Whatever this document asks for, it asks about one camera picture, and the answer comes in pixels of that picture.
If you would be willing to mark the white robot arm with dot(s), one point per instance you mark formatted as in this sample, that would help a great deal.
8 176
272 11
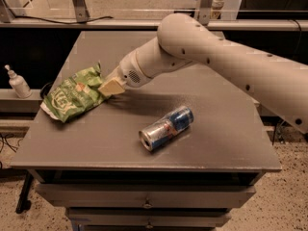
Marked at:
279 84

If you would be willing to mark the upper grey drawer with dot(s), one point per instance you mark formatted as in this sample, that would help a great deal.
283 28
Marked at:
145 196

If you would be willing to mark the metal bracket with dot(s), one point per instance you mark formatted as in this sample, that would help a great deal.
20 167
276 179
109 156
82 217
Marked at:
203 11
81 11

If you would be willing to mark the right metal bracket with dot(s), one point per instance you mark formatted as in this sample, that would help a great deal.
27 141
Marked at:
203 11

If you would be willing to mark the white pump bottle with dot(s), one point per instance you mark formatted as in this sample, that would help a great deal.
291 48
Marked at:
18 83

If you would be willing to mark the silver blue energy drink can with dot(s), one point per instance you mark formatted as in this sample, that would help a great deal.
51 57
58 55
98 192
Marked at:
166 128

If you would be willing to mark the green rice chip bag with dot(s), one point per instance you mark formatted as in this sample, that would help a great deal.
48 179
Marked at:
75 95

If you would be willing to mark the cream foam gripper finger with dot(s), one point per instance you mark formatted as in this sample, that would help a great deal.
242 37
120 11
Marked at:
112 87

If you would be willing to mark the lower grey drawer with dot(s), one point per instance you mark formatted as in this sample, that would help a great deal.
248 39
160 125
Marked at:
143 218

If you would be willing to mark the left metal bracket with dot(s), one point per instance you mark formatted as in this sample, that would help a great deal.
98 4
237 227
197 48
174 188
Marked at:
81 11

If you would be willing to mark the grey drawer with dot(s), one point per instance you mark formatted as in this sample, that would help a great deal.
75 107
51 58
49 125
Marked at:
143 218
145 196

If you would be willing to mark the black table leg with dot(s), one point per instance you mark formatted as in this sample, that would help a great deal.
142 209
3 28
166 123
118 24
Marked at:
24 204

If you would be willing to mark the grey drawer cabinet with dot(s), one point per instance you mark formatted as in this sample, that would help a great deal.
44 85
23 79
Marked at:
178 154

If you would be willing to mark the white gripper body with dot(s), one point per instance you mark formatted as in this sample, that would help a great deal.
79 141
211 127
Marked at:
127 70

